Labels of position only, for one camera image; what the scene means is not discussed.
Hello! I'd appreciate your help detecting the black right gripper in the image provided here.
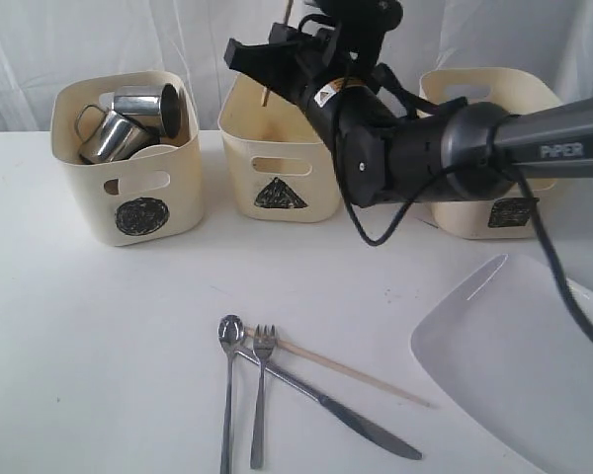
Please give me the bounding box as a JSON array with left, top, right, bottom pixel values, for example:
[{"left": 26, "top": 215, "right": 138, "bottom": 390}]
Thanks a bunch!
[{"left": 223, "top": 1, "right": 403, "bottom": 147}]

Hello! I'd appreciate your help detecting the wooden chopstick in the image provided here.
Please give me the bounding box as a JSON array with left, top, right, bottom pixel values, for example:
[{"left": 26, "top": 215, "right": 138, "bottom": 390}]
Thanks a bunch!
[
  {"left": 261, "top": 0, "right": 294, "bottom": 107},
  {"left": 244, "top": 327, "right": 432, "bottom": 409}
]

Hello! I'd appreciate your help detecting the steel mug with round handle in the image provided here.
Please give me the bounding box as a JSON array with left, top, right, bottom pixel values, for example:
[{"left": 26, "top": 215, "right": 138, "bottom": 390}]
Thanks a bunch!
[{"left": 112, "top": 83, "right": 181, "bottom": 138}]

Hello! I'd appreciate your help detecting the white ceramic bowl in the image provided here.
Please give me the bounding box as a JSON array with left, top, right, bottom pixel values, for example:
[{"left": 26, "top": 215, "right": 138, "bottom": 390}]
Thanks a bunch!
[{"left": 129, "top": 144, "right": 178, "bottom": 160}]

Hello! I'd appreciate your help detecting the steel mug with wire handle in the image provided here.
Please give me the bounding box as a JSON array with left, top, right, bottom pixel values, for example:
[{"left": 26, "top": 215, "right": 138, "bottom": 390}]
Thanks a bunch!
[{"left": 74, "top": 104, "right": 153, "bottom": 165}]

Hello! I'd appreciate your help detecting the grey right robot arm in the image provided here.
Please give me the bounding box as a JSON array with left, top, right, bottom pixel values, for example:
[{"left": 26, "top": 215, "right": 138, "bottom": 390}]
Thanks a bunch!
[{"left": 224, "top": 1, "right": 593, "bottom": 207}]

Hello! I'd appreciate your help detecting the cream bin with triangle mark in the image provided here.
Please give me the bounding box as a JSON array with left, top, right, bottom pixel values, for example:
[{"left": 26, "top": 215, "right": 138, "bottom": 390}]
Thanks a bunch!
[{"left": 218, "top": 75, "right": 341, "bottom": 223}]

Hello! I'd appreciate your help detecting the cream bin with circle mark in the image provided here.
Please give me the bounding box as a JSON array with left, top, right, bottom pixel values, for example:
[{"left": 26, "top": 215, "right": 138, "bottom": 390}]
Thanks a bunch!
[{"left": 50, "top": 71, "right": 204, "bottom": 246}]

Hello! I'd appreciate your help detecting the cream bin with square mark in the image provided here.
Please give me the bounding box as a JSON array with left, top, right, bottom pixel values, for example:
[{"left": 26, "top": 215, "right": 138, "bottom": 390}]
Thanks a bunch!
[{"left": 419, "top": 67, "right": 561, "bottom": 240}]

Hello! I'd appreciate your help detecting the small steel spoon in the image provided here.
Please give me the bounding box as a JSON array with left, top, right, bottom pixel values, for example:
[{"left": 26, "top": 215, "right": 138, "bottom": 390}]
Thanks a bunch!
[{"left": 217, "top": 314, "right": 245, "bottom": 474}]

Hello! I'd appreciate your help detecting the small steel fork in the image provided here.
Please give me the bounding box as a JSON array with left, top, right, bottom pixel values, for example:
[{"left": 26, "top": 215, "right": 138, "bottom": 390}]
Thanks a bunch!
[{"left": 250, "top": 325, "right": 277, "bottom": 470}]

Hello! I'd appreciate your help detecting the white backdrop curtain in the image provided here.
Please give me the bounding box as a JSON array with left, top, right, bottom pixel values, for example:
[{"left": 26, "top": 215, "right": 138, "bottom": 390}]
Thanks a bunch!
[{"left": 0, "top": 1, "right": 593, "bottom": 131}]

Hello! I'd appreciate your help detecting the white rectangular plate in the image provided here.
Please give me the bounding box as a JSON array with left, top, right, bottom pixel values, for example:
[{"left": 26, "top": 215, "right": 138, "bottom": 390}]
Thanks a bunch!
[{"left": 410, "top": 254, "right": 593, "bottom": 473}]

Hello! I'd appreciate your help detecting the steel table knife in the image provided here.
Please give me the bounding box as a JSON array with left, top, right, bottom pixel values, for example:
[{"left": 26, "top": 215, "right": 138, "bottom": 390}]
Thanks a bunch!
[{"left": 234, "top": 345, "right": 424, "bottom": 462}]

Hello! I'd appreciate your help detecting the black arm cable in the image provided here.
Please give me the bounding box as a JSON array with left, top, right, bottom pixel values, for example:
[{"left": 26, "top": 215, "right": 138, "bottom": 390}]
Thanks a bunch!
[{"left": 296, "top": 14, "right": 593, "bottom": 366}]

